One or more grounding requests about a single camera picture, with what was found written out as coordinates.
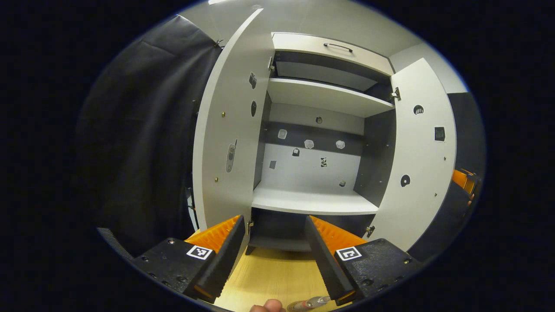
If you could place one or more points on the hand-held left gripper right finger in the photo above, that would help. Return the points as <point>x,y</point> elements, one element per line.
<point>325,264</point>

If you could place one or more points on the metal door hinge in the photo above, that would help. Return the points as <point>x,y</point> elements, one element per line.
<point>250,226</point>
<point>271,64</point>
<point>370,231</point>
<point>395,94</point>

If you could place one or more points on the metal cloth clip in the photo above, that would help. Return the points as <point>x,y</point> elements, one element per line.
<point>218,43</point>

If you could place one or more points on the grey ribbed strip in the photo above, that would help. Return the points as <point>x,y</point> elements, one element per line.
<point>113,242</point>

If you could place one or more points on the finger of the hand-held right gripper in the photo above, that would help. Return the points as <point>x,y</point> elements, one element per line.
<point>460,180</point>

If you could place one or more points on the white and grey cabinet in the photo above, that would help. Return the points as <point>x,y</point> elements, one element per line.
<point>316,201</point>

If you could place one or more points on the ceiling light panel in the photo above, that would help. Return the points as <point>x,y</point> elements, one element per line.
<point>218,1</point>

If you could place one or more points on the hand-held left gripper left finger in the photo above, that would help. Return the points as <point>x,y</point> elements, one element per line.
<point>225,260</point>

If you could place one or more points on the white cabinet door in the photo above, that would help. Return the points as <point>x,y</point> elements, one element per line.
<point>416,151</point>
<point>217,143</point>

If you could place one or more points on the white cabinet drawer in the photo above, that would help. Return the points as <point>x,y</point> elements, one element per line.
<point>303,43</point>

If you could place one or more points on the black backdrop cloth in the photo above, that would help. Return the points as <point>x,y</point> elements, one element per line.
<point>143,130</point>

